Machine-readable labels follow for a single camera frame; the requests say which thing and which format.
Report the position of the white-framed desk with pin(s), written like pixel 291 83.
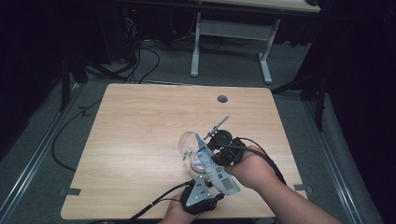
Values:
pixel 233 29

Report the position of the clear glass hinged-lid jar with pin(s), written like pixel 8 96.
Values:
pixel 186 143

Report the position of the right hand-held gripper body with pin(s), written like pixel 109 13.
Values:
pixel 232 152

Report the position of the black stand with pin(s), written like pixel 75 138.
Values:
pixel 64 87
pixel 320 105

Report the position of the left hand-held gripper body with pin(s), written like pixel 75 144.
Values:
pixel 197 196

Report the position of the round grey table grommet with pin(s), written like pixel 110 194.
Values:
pixel 222 99

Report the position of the grey tape strip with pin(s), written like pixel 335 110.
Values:
pixel 303 188
pixel 71 191

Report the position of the metal floor rail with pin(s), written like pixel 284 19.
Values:
pixel 38 155
pixel 334 169

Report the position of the white and blue packet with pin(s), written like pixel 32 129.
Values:
pixel 218 177

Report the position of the person's right hand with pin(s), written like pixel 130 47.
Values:
pixel 252 174

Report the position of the person's left hand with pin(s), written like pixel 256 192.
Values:
pixel 177 216

